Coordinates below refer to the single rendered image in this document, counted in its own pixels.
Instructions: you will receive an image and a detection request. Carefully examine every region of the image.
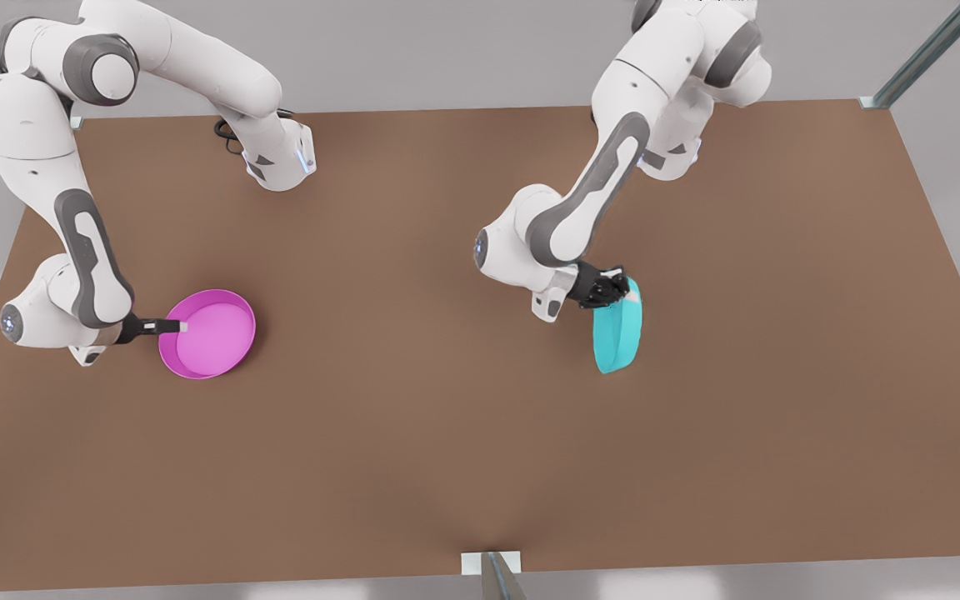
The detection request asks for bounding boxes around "black cable loop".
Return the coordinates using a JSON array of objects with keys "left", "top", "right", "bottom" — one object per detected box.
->
[{"left": 213, "top": 109, "right": 296, "bottom": 155}]

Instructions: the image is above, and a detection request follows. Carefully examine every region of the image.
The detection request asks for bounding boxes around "pink plate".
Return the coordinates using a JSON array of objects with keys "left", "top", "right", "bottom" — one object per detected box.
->
[{"left": 157, "top": 289, "right": 257, "bottom": 380}]

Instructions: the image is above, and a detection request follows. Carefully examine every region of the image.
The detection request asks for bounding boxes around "blue plate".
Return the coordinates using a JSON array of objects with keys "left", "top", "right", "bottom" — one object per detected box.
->
[{"left": 593, "top": 279, "right": 643, "bottom": 374}]

